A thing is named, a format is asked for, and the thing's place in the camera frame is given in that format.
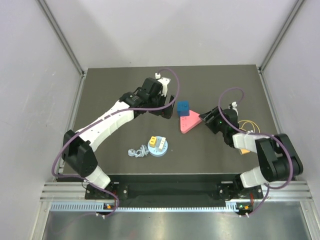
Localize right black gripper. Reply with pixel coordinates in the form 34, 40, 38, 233
199, 106, 228, 134

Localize blue cube plug adapter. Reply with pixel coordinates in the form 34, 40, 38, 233
177, 100, 190, 117

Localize pink triangular power strip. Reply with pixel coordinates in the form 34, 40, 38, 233
180, 110, 202, 134

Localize white square charger plug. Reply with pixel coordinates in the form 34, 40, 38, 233
158, 137, 166, 152

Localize yellow plug adapter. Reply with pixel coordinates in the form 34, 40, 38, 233
148, 136, 157, 148

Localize light blue round socket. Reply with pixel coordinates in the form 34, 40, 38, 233
147, 136, 169, 157

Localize yellow cable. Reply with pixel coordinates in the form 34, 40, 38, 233
237, 119, 261, 133

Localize light blue socket cord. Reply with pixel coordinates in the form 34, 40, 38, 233
127, 144, 149, 158

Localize yellow charger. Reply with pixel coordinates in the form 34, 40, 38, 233
239, 149, 250, 155

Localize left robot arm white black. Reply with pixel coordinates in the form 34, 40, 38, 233
61, 75, 173, 199

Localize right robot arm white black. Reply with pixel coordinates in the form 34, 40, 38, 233
199, 107, 304, 198

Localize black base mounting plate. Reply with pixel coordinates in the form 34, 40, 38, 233
84, 173, 266, 202

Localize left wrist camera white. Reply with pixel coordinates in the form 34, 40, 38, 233
154, 72, 171, 97

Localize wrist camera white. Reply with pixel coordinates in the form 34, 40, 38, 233
228, 101, 238, 113
154, 72, 171, 97

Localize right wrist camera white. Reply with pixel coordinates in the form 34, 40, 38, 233
228, 101, 238, 113

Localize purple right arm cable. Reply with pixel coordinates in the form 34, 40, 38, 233
217, 87, 295, 218

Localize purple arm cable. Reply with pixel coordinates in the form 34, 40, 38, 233
217, 87, 295, 218
50, 68, 181, 218

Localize grey slotted cable duct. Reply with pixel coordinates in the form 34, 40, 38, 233
49, 201, 253, 213

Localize right aluminium frame post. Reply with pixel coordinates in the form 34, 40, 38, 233
257, 0, 306, 74

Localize aluminium frame post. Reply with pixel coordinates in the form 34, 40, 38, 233
36, 0, 85, 77
257, 0, 306, 74

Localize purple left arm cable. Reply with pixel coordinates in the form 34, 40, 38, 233
50, 68, 181, 218

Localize left aluminium frame post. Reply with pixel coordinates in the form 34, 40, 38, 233
36, 0, 85, 77

